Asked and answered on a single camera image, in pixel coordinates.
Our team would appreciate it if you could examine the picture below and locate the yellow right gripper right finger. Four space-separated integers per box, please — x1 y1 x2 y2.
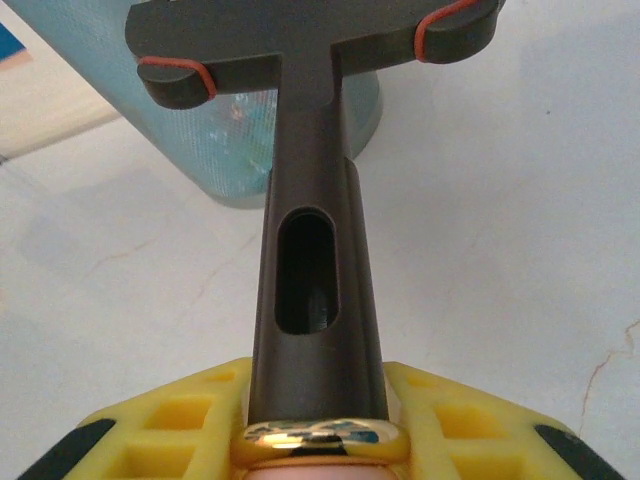
384 360 629 480

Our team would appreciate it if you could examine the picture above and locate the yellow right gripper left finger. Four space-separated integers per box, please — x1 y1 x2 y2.
17 357 251 480

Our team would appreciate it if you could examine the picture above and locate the dark brown hand brush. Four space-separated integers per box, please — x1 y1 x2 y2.
124 0 500 480

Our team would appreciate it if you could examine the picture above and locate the trash bin with blue liner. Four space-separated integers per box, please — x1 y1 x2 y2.
9 0 386 209

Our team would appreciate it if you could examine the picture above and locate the orange rubber band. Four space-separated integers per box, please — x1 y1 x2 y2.
414 0 474 64
137 56 219 99

